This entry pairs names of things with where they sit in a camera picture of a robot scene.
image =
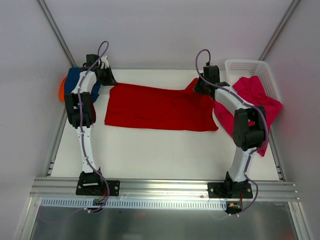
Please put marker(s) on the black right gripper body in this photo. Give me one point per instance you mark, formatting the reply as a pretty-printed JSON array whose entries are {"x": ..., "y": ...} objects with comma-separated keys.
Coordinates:
[{"x": 200, "y": 87}]

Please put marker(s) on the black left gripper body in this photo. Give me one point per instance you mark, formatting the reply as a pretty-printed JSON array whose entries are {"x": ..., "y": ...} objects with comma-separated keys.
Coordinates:
[{"x": 107, "y": 77}]

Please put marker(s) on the red t shirt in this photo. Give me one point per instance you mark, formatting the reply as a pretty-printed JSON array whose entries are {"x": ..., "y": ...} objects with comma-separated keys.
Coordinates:
[{"x": 143, "y": 107}]

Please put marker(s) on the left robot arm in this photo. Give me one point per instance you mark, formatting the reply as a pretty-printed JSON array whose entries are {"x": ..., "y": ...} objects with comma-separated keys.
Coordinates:
[{"x": 91, "y": 60}]

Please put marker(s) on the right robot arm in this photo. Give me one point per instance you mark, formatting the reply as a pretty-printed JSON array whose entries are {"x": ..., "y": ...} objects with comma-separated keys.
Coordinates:
[{"x": 249, "y": 134}]

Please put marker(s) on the white perforated plastic basket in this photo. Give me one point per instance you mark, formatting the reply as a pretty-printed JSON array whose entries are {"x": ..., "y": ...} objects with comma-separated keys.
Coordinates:
[{"x": 237, "y": 68}]

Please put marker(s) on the blue t shirt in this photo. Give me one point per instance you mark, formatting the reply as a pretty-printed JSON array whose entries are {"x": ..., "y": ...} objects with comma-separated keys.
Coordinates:
[{"x": 72, "y": 80}]

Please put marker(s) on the pink t shirt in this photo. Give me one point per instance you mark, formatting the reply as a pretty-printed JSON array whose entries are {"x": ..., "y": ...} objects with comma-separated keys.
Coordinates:
[{"x": 251, "y": 90}]

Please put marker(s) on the orange t shirt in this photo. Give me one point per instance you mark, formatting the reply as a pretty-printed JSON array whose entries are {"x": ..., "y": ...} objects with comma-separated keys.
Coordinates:
[{"x": 61, "y": 92}]

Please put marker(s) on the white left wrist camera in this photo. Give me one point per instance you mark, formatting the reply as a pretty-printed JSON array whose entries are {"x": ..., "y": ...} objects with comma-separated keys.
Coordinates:
[{"x": 103, "y": 62}]

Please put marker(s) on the left aluminium corner post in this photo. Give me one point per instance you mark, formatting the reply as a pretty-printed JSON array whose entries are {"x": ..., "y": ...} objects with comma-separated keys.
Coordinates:
[{"x": 56, "y": 31}]

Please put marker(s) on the aluminium corner post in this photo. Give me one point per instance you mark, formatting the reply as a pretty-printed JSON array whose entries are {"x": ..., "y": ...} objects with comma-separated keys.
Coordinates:
[
  {"x": 56, "y": 31},
  {"x": 293, "y": 6}
]

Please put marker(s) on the right aluminium corner post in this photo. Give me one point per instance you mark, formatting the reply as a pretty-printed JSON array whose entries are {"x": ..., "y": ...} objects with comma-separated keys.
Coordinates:
[{"x": 293, "y": 6}]

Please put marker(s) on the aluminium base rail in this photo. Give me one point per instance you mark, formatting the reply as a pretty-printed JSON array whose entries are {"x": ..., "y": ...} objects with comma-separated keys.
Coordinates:
[{"x": 159, "y": 189}]

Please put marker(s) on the white slotted cable duct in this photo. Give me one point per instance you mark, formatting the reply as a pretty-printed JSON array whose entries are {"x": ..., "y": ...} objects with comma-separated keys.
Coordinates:
[{"x": 117, "y": 203}]

